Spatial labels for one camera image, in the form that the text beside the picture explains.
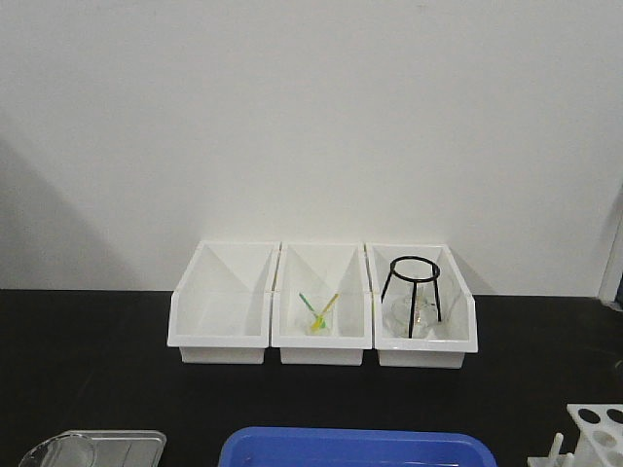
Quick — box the clear glass flask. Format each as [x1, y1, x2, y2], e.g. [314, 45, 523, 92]
[383, 295, 439, 339]

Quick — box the white test tube rack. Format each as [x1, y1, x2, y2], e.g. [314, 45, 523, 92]
[527, 404, 622, 467]

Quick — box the white storage bin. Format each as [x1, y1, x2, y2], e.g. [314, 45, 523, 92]
[271, 242, 373, 366]
[365, 243, 479, 369]
[167, 240, 280, 365]

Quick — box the left white storage bin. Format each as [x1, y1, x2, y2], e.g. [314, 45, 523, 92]
[167, 240, 280, 365]

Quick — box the blue plastic tray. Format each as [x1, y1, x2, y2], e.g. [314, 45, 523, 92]
[218, 427, 496, 466]

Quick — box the middle white storage bin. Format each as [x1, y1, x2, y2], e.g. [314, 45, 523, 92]
[271, 242, 373, 366]

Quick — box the clear glass beaker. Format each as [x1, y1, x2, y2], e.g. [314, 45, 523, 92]
[18, 434, 95, 467]

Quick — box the right white storage bin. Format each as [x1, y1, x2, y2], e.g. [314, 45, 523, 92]
[365, 243, 479, 369]

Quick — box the black wire tripod stand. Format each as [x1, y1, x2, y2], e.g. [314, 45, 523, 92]
[381, 255, 441, 339]

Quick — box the grey metal tray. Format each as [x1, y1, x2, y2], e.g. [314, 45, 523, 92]
[56, 429, 167, 467]

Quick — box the green plastic spatula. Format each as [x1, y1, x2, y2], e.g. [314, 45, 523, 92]
[298, 293, 325, 332]

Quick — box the small clear dish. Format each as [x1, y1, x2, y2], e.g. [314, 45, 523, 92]
[295, 311, 337, 337]

